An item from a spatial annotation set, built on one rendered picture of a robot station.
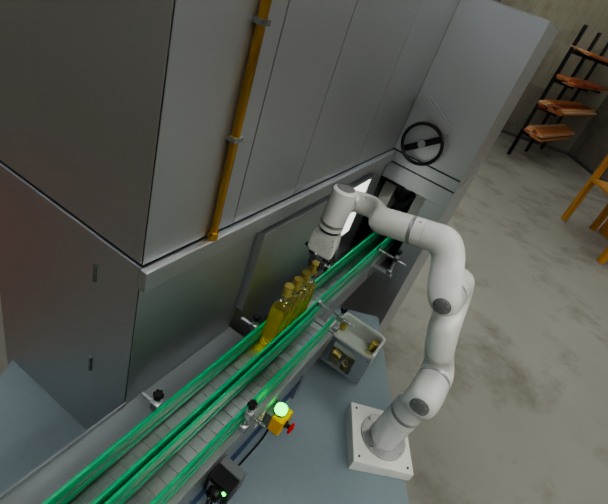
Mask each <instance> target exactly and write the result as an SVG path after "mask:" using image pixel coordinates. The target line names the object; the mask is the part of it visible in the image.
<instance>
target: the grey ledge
mask: <svg viewBox="0 0 608 504"><path fill-rule="evenodd" d="M243 338H244V337H243V336H242V335H240V334H239V333H238V332H236V331H235V330H234V329H232V328H231V327H228V328H227V329H226V330H224V331H223V332H222V333H220V334H219V335H218V336H216V337H215V338H214V339H212V340H211V341H210V342H208V343H207V344H206V345H204V346H203V347H202V348H200V349H199V350H198V351H196V352H195V353H194V354H192V355H191V356H190V357H189V358H187V359H186V360H185V361H183V362H182V363H181V364H179V365H178V366H177V367H175V368H174V369H173V370H171V371H170V372H169V373H167V374H166V375H165V376H163V377H162V378H161V379H159V380H158V381H157V382H155V383H154V384H153V385H151V386H150V387H149V388H147V389H146V390H145V391H143V392H146V393H147V394H148V395H149V396H150V397H151V398H153V399H154V397H153V392H154V391H156V390H157V389H159V390H163V393H164V398H163V399H161V401H162V402H163V404H164V403H165V402H166V401H167V400H168V399H170V398H171V397H172V396H173V395H175V394H176V393H177V392H178V391H179V390H181V389H182V388H183V387H184V386H186V385H187V384H188V383H189V382H190V381H192V380H193V379H194V378H195V377H197V376H198V375H199V374H200V373H201V372H203V371H204V370H205V369H206V368H208V367H209V366H210V365H211V364H213V363H214V362H215V361H216V360H217V359H219V358H220V357H221V356H222V355H224V354H225V353H226V352H227V351H228V350H230V349H231V348H232V347H233V346H235V345H236V344H237V343H238V342H239V341H241V340H242V339H243ZM151 413H152V409H150V402H149V401H148V400H146V399H145V398H144V397H143V396H142V395H141V394H139V395H138V396H137V397H135V398H134V399H133V400H131V401H130V402H129V403H127V404H126V402H124V403H123V404H121V405H120V406H119V407H117V408H116V409H115V410H113V411H112V412H111V413H109V414H108V415H107V416H105V417H104V418H103V419H101V420H100V421H99V422H97V423H96V424H94V425H93V426H92V427H90V428H89V429H88V430H86V431H85V432H84V433H82V434H81V435H80V436H78V437H77V438H76V439H74V440H73V441H72V442H70V443H69V444H68V445H66V446H65V447H64V448H62V449H61V450H60V451H58V452H57V453H56V454H54V455H53V456H52V457H50V458H49V459H47V460H46V461H45V462H43V463H42V464H41V465H39V466H38V467H37V468H35V469H34V470H33V471H31V472H30V473H29V474H27V475H26V476H25V477H23V478H22V479H21V480H19V481H18V482H17V483H15V484H14V485H13V486H11V487H10V488H9V489H7V490H6V491H5V492H3V493H2V494H0V504H41V503H42V502H43V501H45V500H46V499H47V498H48V497H50V496H51V495H52V494H53V493H54V492H56V491H57V490H58V489H59V488H61V487H62V486H63V485H64V484H66V483H67V482H68V481H69V480H70V479H72V478H73V477H74V476H75V475H77V474H78V473H79V472H80V471H81V470H83V469H84V468H85V467H86V466H88V465H89V464H90V463H91V462H92V461H94V460H95V459H96V458H97V457H99V456H100V455H101V454H102V453H103V452H105V451H106V450H107V449H108V448H110V447H111V446H112V445H113V444H115V443H116V442H117V441H118V440H119V439H121V438H122V437H123V436H124V435H126V434H127V433H128V432H129V431H130V430H132V429H133V428H134V427H135V426H137V425H138V424H139V423H140V422H141V421H143V420H144V419H145V418H146V417H148V416H149V415H150V414H151Z"/></svg>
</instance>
